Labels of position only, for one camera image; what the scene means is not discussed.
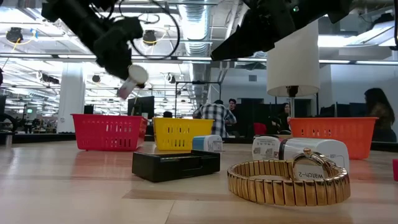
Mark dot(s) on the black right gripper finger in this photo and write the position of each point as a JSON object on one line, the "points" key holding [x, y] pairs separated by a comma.
{"points": [[245, 40]]}

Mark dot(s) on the white tube with cap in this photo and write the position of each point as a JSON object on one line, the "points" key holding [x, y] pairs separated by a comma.
{"points": [[138, 74]]}

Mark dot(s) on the blue and white wall charger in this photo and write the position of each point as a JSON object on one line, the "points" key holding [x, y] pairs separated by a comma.
{"points": [[205, 143]]}

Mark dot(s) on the large black square case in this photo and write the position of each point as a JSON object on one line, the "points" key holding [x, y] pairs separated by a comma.
{"points": [[174, 166]]}

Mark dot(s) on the gold metal band wristwatch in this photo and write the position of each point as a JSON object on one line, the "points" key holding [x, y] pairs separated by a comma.
{"points": [[280, 193]]}

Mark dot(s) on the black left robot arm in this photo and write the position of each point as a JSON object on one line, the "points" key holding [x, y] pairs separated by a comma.
{"points": [[74, 15]]}

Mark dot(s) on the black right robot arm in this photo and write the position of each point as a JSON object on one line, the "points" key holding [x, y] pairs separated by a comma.
{"points": [[326, 7]]}

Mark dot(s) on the black computer monitor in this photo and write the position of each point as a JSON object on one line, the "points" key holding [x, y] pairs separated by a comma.
{"points": [[141, 107]]}

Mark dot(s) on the black ceiling-mounted device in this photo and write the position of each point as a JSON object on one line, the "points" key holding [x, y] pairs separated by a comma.
{"points": [[14, 35], [150, 37]]}

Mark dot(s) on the person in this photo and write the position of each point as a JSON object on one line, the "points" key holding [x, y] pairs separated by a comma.
{"points": [[214, 118], [232, 104], [377, 109], [283, 116], [168, 114]]}

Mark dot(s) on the white shade floor lamp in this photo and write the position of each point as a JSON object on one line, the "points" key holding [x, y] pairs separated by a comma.
{"points": [[292, 62]]}

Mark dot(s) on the red plastic basket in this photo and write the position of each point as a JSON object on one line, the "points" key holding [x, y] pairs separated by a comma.
{"points": [[109, 130]]}

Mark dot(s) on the yellow plastic basket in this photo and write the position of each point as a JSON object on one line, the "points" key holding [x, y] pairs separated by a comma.
{"points": [[174, 130]]}

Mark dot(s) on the white building column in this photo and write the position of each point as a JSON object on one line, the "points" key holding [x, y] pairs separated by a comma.
{"points": [[71, 99]]}

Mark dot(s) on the red chair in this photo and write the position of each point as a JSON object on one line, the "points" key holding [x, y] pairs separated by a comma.
{"points": [[260, 129]]}

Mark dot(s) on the orange plastic basket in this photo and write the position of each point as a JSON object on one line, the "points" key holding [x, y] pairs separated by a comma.
{"points": [[342, 130]]}

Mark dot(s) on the small red object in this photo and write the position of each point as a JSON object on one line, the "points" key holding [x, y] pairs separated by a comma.
{"points": [[395, 169]]}

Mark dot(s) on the silver ventilation duct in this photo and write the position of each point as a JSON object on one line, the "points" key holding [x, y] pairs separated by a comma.
{"points": [[194, 31]]}

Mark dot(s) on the pink and white wall charger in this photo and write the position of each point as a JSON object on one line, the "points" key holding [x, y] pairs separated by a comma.
{"points": [[264, 147]]}

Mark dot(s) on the white wall charger black end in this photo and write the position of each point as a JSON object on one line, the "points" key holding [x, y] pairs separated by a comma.
{"points": [[323, 149]]}

